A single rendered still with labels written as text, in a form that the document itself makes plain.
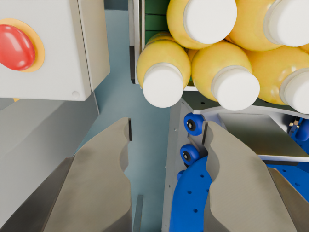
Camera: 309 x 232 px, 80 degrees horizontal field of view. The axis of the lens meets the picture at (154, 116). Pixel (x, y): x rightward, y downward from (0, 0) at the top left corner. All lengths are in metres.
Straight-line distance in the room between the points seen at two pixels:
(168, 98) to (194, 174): 0.20
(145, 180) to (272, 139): 1.64
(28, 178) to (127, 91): 0.82
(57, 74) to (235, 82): 0.16
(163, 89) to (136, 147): 1.47
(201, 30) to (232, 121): 0.23
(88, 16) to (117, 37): 1.09
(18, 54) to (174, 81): 0.13
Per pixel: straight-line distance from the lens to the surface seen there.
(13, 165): 0.82
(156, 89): 0.18
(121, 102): 1.43
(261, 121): 0.40
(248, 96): 0.20
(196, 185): 0.33
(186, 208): 0.31
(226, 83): 0.18
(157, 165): 1.75
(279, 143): 0.35
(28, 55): 0.19
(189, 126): 0.35
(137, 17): 0.29
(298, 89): 0.22
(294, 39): 0.20
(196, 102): 0.37
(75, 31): 0.18
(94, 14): 0.23
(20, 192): 0.87
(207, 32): 0.17
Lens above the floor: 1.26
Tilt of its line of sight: 61 degrees down
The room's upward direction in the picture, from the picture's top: 174 degrees counter-clockwise
